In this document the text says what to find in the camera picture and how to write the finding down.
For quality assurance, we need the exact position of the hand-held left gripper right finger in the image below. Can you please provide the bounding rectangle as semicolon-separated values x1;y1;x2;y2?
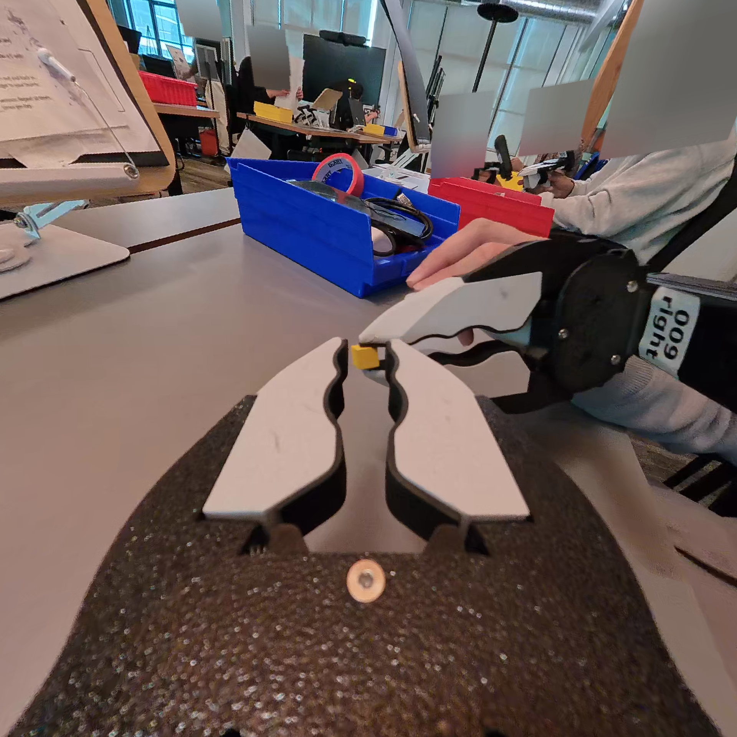
385;339;532;526

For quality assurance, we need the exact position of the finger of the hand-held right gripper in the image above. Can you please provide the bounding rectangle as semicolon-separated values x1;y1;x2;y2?
409;325;537;359
359;270;543;350

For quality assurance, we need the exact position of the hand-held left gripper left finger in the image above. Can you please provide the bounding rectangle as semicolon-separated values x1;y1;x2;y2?
202;337;350;522

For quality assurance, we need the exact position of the small yellow block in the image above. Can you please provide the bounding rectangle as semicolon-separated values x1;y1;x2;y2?
350;341;384;373

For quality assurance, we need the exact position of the blue plastic bin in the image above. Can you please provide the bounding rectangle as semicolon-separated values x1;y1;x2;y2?
226;157;463;301

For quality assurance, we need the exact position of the person's right forearm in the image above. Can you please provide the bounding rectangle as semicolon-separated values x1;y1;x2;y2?
569;354;737;463

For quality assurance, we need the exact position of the grey desk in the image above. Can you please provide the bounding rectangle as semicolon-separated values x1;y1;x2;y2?
0;189;737;737

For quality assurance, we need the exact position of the person's right hand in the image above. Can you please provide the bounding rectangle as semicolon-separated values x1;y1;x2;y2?
406;219;545;290

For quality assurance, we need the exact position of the red plastic bin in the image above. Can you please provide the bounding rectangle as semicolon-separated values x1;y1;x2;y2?
428;175;557;240

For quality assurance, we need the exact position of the red tape roll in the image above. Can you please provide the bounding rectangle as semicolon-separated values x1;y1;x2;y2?
311;152;368;200

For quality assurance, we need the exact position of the dark computer monitor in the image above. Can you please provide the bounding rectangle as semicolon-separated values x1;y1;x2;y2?
301;34;388;106

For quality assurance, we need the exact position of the wooden document stand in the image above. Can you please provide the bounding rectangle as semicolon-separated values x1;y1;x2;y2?
0;0;177;304

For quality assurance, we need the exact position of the red storage bin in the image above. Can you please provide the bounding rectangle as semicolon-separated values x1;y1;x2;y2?
137;71;200;108

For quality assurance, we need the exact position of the printed instruction sheet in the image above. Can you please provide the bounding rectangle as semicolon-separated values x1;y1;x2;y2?
0;0;163;169

